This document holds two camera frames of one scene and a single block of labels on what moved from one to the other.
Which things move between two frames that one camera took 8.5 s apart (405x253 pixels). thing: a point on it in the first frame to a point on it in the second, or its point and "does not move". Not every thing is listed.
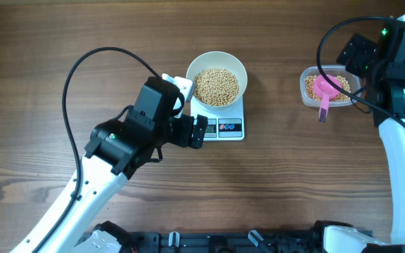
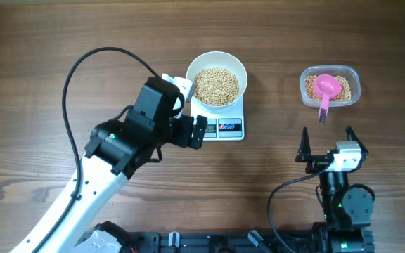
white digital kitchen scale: (224, 124) does not move
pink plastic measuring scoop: (324, 91) does not move
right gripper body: (361, 62) to (332, 185)
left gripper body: (178, 132) does not move
